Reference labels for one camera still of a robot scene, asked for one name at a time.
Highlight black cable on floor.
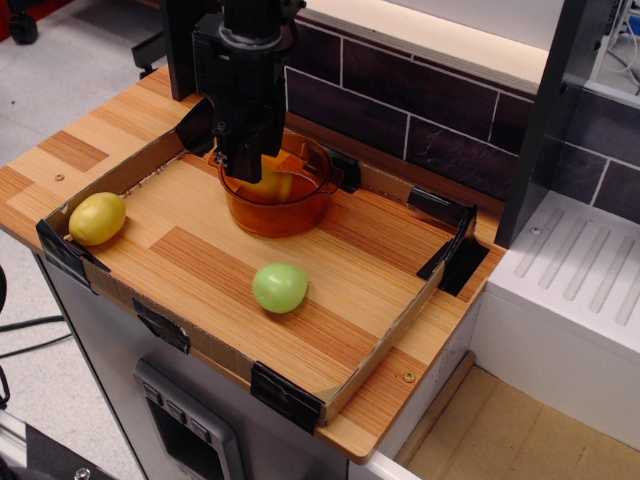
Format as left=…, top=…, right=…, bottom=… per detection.
left=0, top=314, right=74, bottom=359

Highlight cardboard fence with black tape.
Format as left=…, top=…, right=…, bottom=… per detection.
left=36, top=101, right=491, bottom=436

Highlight black vertical post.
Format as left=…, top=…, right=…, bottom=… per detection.
left=495, top=0, right=617, bottom=248

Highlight green plastic apple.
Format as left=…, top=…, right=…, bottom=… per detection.
left=252, top=262, right=309, bottom=314

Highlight white sink drainboard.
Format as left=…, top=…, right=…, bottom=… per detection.
left=485, top=190, right=640, bottom=361

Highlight yellow plastic banana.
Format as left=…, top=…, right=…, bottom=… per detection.
left=238, top=171, right=293, bottom=204

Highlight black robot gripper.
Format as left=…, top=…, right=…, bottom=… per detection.
left=192, top=13, right=285, bottom=184

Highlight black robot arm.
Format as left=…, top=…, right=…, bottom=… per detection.
left=192, top=1, right=306, bottom=184

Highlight black chair caster wheel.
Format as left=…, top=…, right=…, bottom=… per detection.
left=9, top=12, right=38, bottom=45

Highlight yellow plastic potato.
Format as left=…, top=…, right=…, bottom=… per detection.
left=68, top=192, right=126, bottom=246

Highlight orange transparent plastic pot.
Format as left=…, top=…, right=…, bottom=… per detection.
left=218, top=131, right=344, bottom=238

